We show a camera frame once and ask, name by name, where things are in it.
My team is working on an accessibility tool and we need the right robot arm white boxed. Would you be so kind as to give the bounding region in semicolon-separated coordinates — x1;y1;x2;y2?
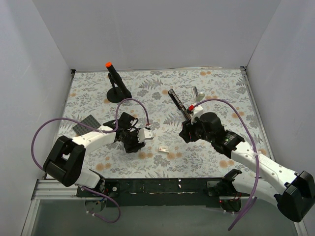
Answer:
179;113;315;222

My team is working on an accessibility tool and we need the beige stapler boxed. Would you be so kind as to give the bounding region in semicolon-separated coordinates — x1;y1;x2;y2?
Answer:
192;87;205;103

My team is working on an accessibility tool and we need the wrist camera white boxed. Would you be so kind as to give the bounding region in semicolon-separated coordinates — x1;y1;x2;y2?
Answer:
137;125;154;143
188;104;204;124

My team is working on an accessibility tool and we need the black microphone on stand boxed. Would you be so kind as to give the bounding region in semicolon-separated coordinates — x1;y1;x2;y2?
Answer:
105;62;132;103

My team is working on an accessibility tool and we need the floral patterned table mat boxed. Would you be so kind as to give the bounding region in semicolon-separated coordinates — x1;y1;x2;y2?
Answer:
58;69;271;178

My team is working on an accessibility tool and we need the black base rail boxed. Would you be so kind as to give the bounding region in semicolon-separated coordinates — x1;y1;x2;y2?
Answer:
76;178;253;209

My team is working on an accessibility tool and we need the small staple box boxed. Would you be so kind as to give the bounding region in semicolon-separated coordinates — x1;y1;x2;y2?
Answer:
158;145;170;153

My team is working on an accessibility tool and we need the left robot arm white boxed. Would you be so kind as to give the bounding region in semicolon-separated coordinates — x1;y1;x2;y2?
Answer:
43;112;153;197

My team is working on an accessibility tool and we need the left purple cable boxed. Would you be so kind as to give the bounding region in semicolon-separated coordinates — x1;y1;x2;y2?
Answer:
31;97;151;223

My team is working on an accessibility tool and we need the black stapler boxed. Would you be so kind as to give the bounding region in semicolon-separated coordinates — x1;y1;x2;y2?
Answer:
168;88;191;120

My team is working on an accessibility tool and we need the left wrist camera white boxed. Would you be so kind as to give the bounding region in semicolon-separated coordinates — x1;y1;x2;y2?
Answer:
137;125;154;143

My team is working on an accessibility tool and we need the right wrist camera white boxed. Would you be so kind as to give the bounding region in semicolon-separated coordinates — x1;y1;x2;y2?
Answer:
188;104;204;124

